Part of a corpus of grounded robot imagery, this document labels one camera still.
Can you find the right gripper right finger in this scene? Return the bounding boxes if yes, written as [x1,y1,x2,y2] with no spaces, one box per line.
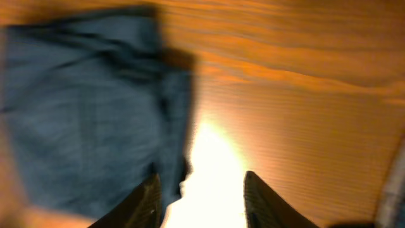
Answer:
[244,171,318,228]

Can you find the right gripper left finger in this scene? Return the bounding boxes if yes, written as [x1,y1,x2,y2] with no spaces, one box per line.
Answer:
[89,174,162,228]

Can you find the dark navy shorts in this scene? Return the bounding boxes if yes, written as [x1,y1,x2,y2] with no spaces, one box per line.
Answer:
[1,4,192,219]

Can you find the blue denim garment pile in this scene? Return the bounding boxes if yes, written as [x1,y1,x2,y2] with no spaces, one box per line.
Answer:
[375,139,404,228]

